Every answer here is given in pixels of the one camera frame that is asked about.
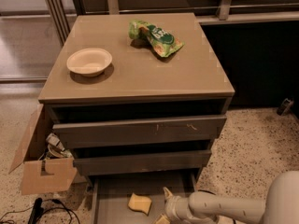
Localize grey drawer cabinet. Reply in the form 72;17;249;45
37;12;235;185

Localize green chip bag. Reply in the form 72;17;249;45
128;20;184;58

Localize grey drawer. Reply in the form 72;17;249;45
53;115;226;149
74;150;211;176
91;170;196;224

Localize grey top drawer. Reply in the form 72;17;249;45
53;115;226;149

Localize clutter inside cardboard box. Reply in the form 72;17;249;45
39;133;72;160

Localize metal railing frame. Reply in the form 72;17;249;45
46;0;299;41

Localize brown cardboard box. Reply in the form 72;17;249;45
9;105;77;195

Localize white paper bowl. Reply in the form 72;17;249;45
66;48;112;77

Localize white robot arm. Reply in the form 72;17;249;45
152;171;299;224

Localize grey bottom drawer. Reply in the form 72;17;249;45
91;170;196;224

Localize grey middle drawer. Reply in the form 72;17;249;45
74;150;211;176

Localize black cable on floor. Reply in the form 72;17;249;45
0;198;81;224
197;189;218;196

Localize black cable on right floor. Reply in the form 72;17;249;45
197;189;218;196

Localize black cable on left floor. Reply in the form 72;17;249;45
0;198;81;224

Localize small dark floor object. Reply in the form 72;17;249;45
277;98;293;116

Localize black power strip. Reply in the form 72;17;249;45
27;198;44;224

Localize yellow sponge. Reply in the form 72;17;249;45
128;193;152;215

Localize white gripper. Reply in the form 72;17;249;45
152;187;190;224

